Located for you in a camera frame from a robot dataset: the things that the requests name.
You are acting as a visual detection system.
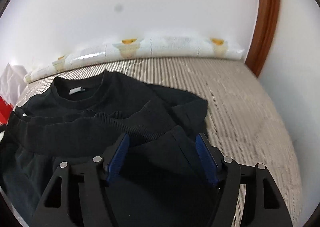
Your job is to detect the brown wooden door frame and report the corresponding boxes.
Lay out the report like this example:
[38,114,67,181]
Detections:
[245,0,280,77]

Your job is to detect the striped beige quilt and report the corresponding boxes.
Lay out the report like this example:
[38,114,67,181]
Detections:
[15,56,304,227]

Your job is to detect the black trousers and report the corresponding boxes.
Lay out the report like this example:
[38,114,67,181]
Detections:
[1,108,216,226]

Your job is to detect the white plastic bag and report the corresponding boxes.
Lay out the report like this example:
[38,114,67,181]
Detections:
[0,63,27,106]

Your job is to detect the red paper bag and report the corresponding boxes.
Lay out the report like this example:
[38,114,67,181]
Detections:
[0,97,13,125]

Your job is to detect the black sweatshirt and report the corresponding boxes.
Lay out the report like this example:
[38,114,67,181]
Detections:
[20,70,208,138]

